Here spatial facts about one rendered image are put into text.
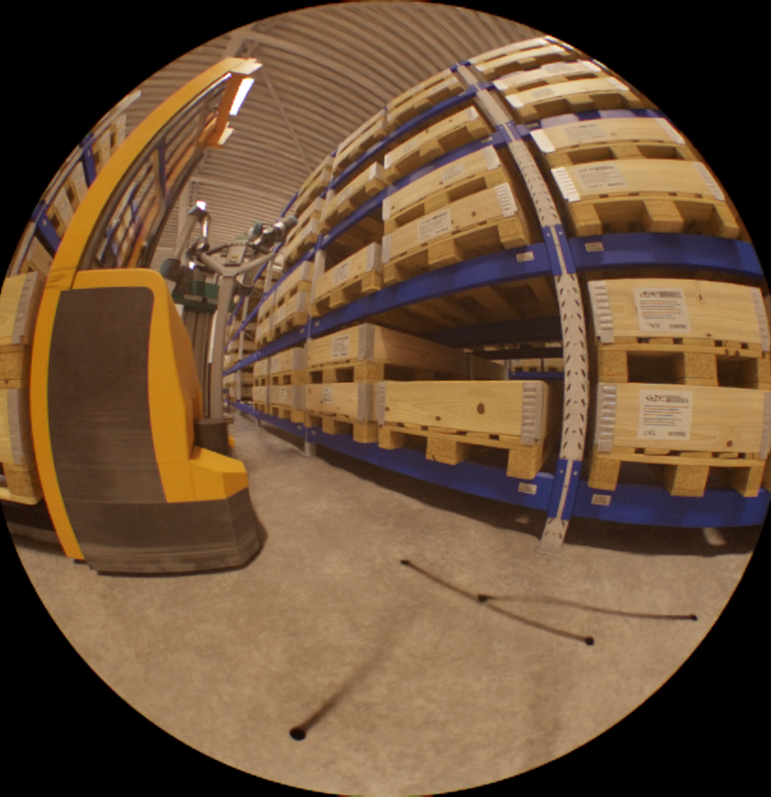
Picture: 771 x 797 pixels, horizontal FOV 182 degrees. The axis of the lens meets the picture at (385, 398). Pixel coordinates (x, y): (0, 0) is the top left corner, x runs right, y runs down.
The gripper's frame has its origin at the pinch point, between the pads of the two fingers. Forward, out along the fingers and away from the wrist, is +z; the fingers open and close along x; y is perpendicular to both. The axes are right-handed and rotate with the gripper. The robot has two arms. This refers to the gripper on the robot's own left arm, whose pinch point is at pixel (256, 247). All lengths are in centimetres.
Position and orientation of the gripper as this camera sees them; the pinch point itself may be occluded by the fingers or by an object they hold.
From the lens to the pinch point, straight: 147.0
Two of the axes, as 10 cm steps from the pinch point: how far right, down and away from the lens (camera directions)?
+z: -3.8, 8.4, -3.9
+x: -3.8, 2.5, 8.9
